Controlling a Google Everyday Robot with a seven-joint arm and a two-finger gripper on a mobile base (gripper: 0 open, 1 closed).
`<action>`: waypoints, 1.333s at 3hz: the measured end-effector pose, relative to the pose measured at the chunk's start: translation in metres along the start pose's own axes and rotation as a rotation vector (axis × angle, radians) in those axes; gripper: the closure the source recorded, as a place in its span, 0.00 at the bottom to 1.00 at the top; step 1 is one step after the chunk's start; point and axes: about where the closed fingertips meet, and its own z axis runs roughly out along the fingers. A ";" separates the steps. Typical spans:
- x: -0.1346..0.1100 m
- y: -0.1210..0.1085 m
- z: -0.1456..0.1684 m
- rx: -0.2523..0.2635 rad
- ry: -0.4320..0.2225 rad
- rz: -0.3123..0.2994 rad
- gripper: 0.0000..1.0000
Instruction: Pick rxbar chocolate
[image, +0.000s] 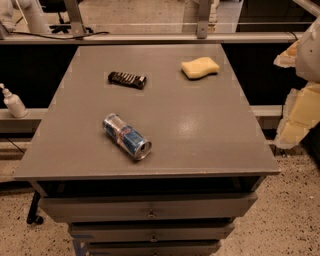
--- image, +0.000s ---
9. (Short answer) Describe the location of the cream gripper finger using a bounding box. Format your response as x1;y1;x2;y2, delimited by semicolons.
273;40;320;149

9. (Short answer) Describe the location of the black rxbar chocolate bar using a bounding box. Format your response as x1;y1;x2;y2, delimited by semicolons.
108;71;146;89

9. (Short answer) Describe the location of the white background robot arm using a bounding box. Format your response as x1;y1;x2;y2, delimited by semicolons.
0;0;50;34

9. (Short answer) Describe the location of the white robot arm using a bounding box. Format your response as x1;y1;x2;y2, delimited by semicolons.
273;17;320;149

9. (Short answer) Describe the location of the yellow sponge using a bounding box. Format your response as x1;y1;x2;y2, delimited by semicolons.
181;57;220;79

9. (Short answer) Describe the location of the top grey drawer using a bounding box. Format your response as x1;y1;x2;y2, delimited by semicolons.
39;192;257;223

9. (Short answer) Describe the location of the grey drawer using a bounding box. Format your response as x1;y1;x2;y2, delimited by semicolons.
69;222;234;243
39;192;257;223
88;240;221;256

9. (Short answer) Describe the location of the grey drawer cabinet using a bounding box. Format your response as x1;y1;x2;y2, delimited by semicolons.
13;44;282;256

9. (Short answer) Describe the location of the middle grey drawer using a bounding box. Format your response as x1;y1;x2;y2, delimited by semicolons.
69;222;234;243

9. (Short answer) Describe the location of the bottom grey drawer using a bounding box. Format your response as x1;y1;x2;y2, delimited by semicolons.
88;240;221;256

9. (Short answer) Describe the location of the blue silver energy drink can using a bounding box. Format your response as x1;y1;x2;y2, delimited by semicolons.
102;113;152;160

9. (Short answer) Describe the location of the black office chair base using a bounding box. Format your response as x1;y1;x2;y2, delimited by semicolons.
49;13;94;37

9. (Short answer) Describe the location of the white spray bottle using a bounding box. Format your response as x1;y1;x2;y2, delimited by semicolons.
0;83;28;118

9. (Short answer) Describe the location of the black caster leg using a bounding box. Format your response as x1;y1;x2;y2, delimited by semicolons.
27;191;43;225

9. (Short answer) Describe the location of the grey metal rail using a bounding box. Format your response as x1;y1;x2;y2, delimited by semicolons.
0;32;303;45

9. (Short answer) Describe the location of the black cable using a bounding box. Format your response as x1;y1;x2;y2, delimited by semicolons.
9;30;111;41

